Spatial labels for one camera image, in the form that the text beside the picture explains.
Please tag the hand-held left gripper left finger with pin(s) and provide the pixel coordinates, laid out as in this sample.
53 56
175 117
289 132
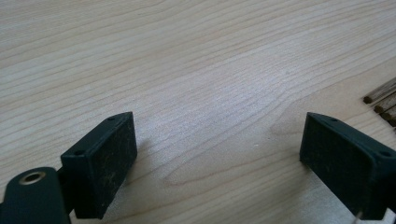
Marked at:
102 161

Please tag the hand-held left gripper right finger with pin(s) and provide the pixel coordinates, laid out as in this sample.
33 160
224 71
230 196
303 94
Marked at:
342 161

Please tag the row of wooden chopsticks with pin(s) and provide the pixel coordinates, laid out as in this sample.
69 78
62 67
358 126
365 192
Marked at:
383 92

